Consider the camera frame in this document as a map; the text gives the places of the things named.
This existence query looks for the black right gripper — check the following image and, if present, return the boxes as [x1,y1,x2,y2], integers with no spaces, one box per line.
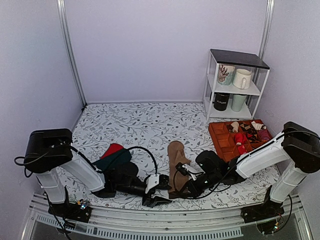
[179,170,221,199]

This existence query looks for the tan ribbed sock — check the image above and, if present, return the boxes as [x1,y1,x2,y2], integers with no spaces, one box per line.
[167,140,191,200]

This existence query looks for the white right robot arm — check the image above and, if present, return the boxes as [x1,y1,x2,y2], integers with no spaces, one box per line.
[174,121,320,218]

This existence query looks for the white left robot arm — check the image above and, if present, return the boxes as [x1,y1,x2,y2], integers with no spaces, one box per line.
[22,128,171,217]

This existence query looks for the floral patterned table mat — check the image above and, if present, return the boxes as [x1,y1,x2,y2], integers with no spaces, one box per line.
[72,103,279,211]

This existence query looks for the red and green sock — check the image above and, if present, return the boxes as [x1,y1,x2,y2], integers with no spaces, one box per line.
[93,143,132,172]

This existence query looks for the orange wooden divider tray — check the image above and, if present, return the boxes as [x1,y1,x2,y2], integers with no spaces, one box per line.
[208,119,273,163]

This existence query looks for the red snowflake sock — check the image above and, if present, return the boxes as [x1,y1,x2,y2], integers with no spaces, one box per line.
[237,144,253,155]

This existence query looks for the red rolled sock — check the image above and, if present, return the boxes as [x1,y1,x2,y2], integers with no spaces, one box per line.
[234,132,248,146]

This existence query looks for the beige patterned sock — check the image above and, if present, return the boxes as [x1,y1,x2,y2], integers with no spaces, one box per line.
[226,121,240,133]

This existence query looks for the brown argyle sock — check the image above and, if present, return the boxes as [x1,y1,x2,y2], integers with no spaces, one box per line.
[239,121,259,143]

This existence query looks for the black mug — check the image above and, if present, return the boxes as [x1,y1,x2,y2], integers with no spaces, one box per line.
[213,92,230,111]

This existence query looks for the purple rolled sock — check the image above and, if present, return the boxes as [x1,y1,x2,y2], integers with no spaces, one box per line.
[257,129,272,143]

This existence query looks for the pale green cup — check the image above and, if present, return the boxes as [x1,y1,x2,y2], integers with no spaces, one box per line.
[231,94,247,112]

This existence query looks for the white metal shelf rack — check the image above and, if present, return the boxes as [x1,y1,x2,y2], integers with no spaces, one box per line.
[203,49,270,120]

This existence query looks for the coral pattern mug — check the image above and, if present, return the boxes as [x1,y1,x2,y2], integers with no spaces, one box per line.
[217,63,236,86]

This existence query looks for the white ceramic mug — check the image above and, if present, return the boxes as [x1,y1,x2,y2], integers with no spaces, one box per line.
[232,68,252,90]

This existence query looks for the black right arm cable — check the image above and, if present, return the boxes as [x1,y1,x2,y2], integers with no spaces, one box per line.
[174,129,320,200]

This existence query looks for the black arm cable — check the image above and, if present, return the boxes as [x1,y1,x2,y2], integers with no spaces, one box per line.
[13,146,159,177]
[174,129,320,200]

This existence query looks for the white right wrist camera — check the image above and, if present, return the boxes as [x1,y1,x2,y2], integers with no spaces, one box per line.
[182,164,204,181]

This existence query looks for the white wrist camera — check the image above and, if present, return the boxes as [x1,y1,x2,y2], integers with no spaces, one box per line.
[145,174,160,194]
[182,164,204,181]

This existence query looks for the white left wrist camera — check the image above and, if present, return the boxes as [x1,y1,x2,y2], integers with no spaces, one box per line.
[145,174,160,194]

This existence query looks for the aluminium front rail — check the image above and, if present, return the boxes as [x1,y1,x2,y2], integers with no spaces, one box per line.
[21,193,313,240]

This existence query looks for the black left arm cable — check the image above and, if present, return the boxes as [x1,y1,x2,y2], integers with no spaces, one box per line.
[13,146,159,177]

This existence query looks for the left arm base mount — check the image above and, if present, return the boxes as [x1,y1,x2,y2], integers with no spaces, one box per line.
[47,196,92,223]

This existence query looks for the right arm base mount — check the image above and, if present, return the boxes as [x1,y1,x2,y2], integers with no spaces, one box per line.
[240,196,284,223]

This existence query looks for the right aluminium corner post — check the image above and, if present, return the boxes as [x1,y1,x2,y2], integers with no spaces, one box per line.
[258,0,275,60]

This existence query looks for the aluminium corner post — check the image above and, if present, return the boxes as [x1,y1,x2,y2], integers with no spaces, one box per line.
[258,0,275,60]
[56,0,88,109]

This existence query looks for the left aluminium corner post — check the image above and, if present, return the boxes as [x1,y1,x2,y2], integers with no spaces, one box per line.
[56,0,88,109]

